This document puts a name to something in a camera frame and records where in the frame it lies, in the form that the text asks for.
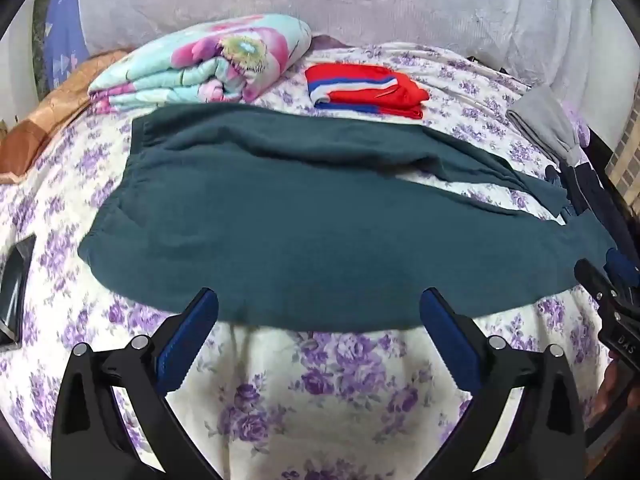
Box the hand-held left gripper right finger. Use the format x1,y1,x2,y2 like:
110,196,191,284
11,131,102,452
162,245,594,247
419,287,587,480

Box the purple floral bed sheet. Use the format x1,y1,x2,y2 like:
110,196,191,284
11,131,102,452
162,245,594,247
0,42,631,480

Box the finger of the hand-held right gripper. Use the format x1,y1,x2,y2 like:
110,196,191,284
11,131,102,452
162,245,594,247
604,247,640,293
574,258,621,311

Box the dark navy garment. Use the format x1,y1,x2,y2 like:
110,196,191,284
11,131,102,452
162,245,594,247
545,155,640,261

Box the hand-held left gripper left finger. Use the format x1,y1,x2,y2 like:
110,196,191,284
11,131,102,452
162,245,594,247
50,287,221,480

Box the lavender headboard cushion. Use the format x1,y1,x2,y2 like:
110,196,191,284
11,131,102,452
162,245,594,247
77,0,616,96

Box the black phone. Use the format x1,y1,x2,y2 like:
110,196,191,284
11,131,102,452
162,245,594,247
0,234,37,352

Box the dark teal pants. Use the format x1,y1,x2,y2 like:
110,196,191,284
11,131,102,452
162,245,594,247
77,105,621,333

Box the folded floral blanket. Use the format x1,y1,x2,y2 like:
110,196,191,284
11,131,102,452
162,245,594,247
87,12,313,113

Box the grey garment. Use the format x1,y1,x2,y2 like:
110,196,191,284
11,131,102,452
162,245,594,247
505,82,586,166

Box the folded red striped garment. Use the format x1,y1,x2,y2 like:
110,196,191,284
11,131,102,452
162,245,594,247
305,62,431,121

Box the person's right hand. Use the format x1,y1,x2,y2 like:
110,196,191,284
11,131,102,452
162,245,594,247
595,355,640,428

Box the blue patterned cloth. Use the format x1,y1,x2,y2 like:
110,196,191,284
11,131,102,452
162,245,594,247
42,0,91,96

